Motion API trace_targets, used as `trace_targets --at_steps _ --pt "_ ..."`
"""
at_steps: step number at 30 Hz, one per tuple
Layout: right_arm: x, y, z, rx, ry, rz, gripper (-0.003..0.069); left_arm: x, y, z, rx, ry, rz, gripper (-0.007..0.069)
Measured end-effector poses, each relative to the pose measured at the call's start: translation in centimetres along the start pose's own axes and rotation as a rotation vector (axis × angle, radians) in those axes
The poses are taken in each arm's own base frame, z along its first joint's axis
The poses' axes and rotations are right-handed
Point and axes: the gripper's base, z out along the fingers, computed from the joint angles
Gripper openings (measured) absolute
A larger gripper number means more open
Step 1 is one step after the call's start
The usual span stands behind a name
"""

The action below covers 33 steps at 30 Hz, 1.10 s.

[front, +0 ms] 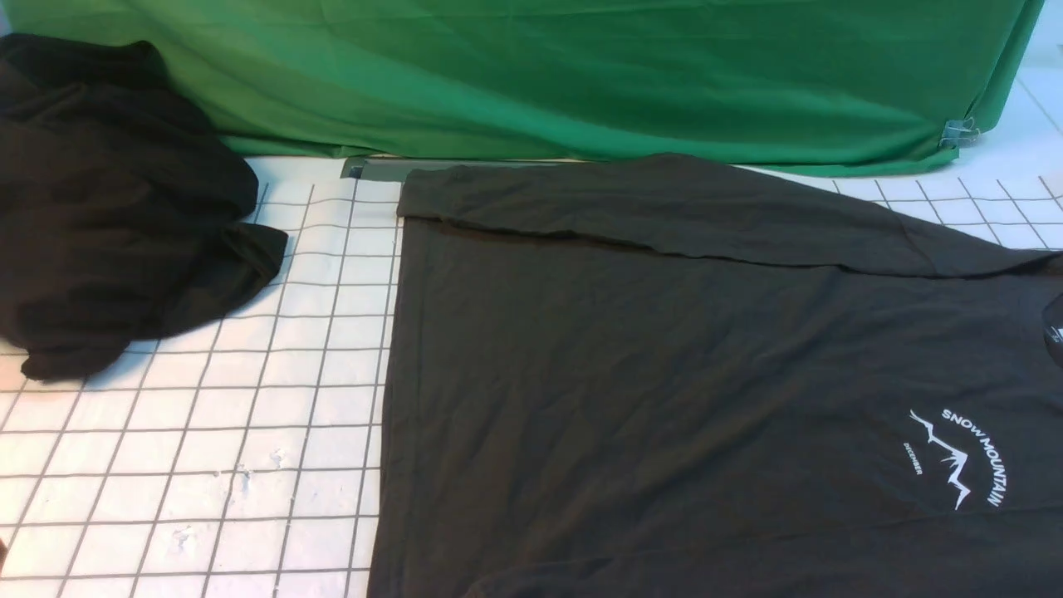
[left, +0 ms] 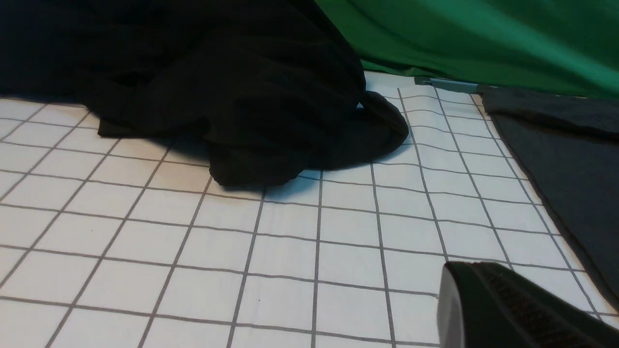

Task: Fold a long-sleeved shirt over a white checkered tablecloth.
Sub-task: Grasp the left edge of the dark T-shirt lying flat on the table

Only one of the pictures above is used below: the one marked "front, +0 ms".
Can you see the gray long sleeve shirt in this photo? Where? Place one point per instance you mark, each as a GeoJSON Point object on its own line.
{"type": "Point", "coordinates": [675, 378]}

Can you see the green backdrop cloth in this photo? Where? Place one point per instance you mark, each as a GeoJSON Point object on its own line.
{"type": "Point", "coordinates": [830, 88]}

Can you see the black crumpled cloth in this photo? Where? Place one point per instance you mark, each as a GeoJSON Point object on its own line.
{"type": "Point", "coordinates": [124, 217]}

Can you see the silver binder clip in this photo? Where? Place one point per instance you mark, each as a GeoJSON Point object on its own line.
{"type": "Point", "coordinates": [959, 134]}

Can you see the gray metal bracket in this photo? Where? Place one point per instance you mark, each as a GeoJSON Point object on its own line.
{"type": "Point", "coordinates": [391, 169]}

